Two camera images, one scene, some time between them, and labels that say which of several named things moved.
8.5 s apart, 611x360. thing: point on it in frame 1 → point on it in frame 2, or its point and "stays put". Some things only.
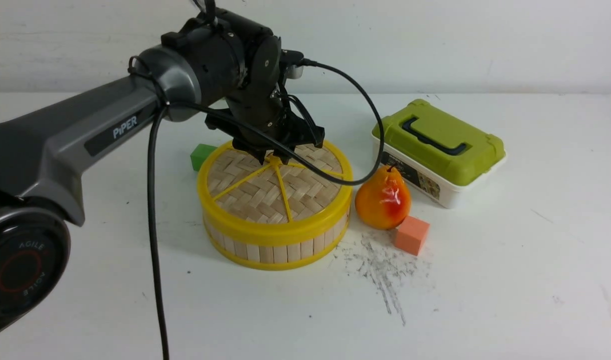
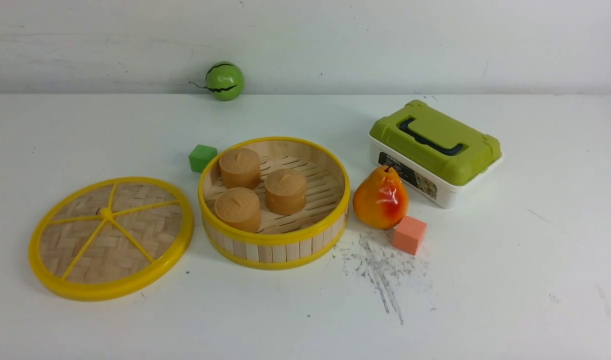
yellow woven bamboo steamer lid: [235, 190] → [106, 238]
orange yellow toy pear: [384, 202] stays put
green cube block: [199, 155] stays put
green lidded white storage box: [438, 154] stays put
